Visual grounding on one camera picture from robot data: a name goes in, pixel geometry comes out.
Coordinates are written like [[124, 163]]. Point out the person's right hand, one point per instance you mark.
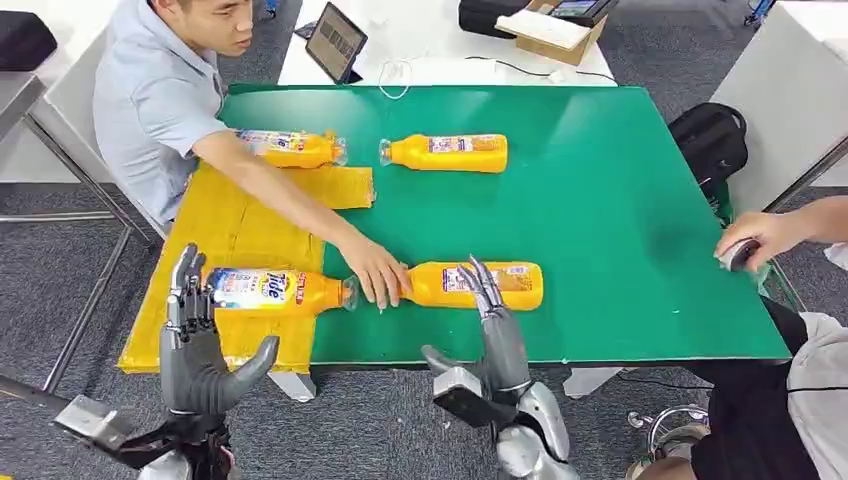
[[768, 232], [378, 268]]

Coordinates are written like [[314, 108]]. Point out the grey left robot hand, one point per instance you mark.
[[192, 371]]

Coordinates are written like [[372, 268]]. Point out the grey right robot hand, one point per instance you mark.
[[505, 351]]

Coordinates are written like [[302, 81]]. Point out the black and white handheld device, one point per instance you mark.
[[738, 255]]

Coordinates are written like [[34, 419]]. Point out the orange drink bottle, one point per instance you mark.
[[311, 291], [430, 291], [301, 152], [411, 154]]

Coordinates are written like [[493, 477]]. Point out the black tablet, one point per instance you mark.
[[334, 40]]

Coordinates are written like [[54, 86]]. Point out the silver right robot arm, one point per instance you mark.
[[530, 457]]

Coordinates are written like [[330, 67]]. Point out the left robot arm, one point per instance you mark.
[[205, 457]]

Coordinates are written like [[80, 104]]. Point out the white table foot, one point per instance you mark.
[[586, 383], [298, 387]]

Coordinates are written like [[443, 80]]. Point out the black backpack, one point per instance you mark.
[[709, 142]]

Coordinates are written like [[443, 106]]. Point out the white side table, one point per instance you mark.
[[782, 99]]

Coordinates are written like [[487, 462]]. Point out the yellow sheet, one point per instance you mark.
[[218, 225]]

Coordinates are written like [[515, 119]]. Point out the green table mat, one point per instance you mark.
[[596, 232]]

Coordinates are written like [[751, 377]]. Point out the chrome chair base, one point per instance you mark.
[[662, 424]]

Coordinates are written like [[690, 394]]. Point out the black tablet stand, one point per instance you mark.
[[355, 77]]

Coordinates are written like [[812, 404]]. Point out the person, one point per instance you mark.
[[748, 424], [152, 99]]

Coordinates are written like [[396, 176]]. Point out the blue metal part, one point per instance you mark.
[[758, 12], [272, 6]]

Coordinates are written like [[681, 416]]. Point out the black bag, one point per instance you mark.
[[484, 16]]

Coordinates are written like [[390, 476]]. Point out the cardboard box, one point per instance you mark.
[[563, 50]]

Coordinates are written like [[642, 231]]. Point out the white foam sheet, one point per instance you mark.
[[540, 28]]

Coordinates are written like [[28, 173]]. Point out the black device with screen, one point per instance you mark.
[[580, 10]]

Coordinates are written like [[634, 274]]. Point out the steel table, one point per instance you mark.
[[16, 99]]

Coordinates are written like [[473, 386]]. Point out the black cushion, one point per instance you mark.
[[23, 40]]

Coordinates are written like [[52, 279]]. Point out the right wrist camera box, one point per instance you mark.
[[457, 385]]

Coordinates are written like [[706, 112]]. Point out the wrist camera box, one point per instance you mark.
[[93, 420], [457, 385]]

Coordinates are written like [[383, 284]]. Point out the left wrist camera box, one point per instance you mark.
[[93, 420]]

